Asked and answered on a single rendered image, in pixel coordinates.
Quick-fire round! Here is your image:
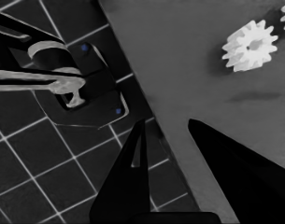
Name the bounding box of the dark robot body block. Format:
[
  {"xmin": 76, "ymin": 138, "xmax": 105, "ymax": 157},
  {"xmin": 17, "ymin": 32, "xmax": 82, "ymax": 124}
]
[{"xmin": 0, "ymin": 7, "xmax": 131, "ymax": 130}]

